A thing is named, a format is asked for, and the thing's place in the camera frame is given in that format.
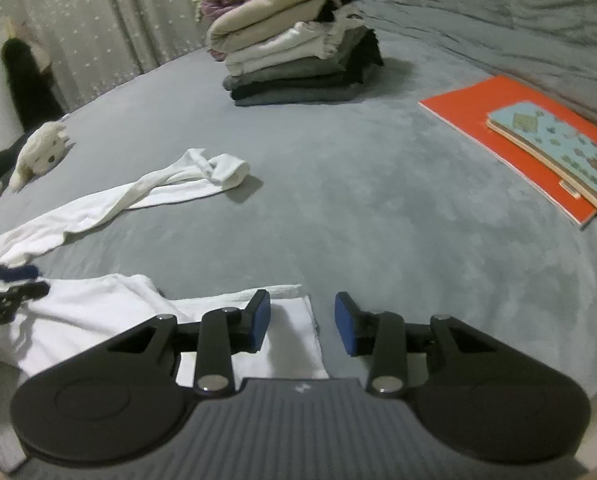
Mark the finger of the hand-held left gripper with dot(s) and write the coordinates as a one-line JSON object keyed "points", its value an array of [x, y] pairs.
{"points": [[28, 291], [19, 274]]}

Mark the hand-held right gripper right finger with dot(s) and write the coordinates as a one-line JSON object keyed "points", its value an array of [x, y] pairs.
{"points": [[346, 326]]}

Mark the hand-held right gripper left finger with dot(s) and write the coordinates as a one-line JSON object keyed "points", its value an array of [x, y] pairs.
{"points": [[261, 321]]}

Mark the white long pants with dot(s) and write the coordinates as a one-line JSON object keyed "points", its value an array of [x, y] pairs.
{"points": [[103, 310]]}

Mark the stack of folded clothes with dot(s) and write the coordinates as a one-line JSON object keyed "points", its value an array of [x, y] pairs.
{"points": [[278, 45]]}

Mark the white stuffed toy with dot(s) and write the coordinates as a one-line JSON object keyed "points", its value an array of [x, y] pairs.
{"points": [[41, 150]]}

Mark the grey bed blanket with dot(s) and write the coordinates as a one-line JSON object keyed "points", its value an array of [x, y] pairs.
{"points": [[338, 190]]}

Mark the orange book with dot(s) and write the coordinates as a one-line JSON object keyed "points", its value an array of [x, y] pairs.
{"points": [[458, 110]]}

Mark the grey dotted curtain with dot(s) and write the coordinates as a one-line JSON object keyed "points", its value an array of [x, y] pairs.
{"points": [[103, 20]]}

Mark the light blue patterned book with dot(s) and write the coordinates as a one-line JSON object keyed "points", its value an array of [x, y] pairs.
{"points": [[543, 135]]}

